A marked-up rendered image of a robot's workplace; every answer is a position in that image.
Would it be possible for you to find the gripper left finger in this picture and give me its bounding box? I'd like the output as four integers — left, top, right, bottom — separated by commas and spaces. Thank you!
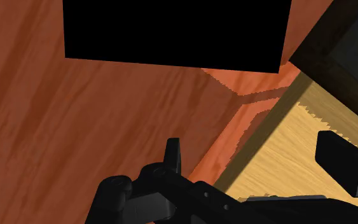
85, 137, 182, 224

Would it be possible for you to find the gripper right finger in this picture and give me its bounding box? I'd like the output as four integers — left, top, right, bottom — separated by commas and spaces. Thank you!
315, 130, 358, 207

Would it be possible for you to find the light wooden table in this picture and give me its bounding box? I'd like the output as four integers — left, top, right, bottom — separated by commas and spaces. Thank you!
213, 71, 358, 207

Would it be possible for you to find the dark brown framed panel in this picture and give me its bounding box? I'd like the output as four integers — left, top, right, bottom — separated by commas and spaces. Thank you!
289, 0, 358, 130

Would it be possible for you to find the black robot stand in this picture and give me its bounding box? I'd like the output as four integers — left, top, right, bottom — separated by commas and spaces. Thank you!
62, 0, 293, 74

